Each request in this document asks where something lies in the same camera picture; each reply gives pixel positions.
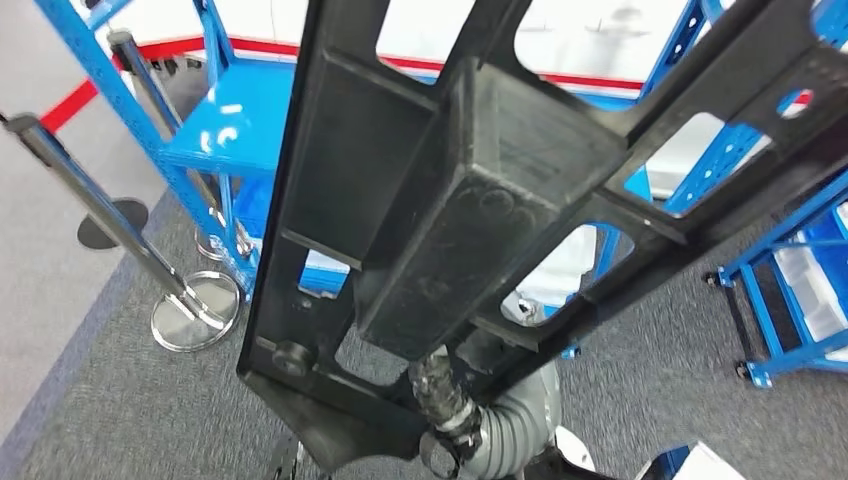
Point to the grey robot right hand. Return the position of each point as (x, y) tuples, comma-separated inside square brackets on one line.
[(437, 391)]

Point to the black plastic plate bracket part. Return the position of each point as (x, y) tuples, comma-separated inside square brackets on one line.
[(411, 199)]

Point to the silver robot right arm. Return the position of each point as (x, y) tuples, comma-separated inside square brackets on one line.
[(517, 424)]

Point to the blue metal shelf rack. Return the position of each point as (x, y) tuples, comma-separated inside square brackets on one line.
[(232, 126)]

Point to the white plastic bin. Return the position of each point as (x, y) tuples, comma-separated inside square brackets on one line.
[(815, 291), (328, 265)]

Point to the stacked translucent plastic bins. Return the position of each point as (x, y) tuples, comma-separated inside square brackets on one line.
[(563, 265)]

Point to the blue plastic bin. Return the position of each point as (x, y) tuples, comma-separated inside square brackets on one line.
[(255, 205)]

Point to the small blue metal rack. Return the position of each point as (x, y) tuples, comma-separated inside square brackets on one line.
[(762, 311)]

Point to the black round floor disc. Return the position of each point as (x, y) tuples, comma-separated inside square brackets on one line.
[(136, 212)]

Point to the white car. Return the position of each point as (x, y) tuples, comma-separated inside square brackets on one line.
[(424, 33)]

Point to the red barrier belt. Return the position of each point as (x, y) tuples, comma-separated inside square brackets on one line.
[(73, 106)]

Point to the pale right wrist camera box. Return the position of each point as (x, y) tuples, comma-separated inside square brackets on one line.
[(709, 464)]

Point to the chrome stanchion post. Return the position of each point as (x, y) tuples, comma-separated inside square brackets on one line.
[(99, 205), (142, 79)]

